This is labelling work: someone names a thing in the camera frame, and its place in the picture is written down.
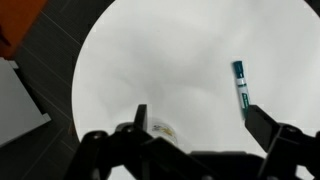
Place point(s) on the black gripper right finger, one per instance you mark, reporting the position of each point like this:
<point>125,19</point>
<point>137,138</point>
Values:
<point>286,150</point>

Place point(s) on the white ceramic mug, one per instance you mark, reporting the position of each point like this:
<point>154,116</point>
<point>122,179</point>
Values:
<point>163,129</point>

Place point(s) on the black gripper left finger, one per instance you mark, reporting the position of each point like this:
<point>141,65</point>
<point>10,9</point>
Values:
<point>133,153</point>

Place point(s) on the white cabinet grey top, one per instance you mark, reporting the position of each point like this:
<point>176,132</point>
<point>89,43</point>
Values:
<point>16,106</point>

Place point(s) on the teal whiteboard marker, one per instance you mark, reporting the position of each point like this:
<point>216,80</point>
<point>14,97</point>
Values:
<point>240,86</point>

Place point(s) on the orange floor mat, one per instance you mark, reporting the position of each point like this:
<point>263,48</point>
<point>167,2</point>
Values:
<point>16,23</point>

